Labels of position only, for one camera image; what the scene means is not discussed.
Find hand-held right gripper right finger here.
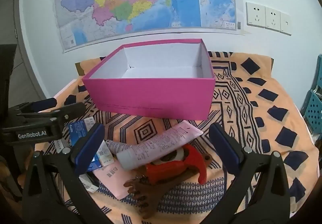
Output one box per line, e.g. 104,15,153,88
201,123,296,224

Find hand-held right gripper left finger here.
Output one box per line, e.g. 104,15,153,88
23,123,106,224

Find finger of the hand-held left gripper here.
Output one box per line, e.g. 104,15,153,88
8,97,58,114
16,102,86,126

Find blue and white carton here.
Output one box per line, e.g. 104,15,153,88
68,119,102,173

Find large pink tube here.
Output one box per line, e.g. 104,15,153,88
96,160,137,200

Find red tape dispenser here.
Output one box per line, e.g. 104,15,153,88
145,144,208,185

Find lilac printed tube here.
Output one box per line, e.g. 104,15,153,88
116,120,204,170

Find wooden back scratcher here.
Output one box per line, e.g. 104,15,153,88
123,153,214,220

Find pink cardboard box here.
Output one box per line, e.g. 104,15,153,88
82,38,216,121

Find white paper packet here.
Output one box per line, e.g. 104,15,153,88
97,140,114,167

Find black and white sachet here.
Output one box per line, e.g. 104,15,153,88
78,173,99,194

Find grey door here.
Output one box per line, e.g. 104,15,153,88
0,0,46,100

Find orange patterned cloth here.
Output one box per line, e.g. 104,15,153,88
35,50,320,224

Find blue plastic crate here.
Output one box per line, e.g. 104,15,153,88
300,54,322,136

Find white wall socket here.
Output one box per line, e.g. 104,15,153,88
246,2,266,28
265,7,282,32

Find colourful wall map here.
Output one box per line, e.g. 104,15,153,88
53,0,246,53

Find white wall switch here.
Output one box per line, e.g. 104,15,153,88
280,12,292,36

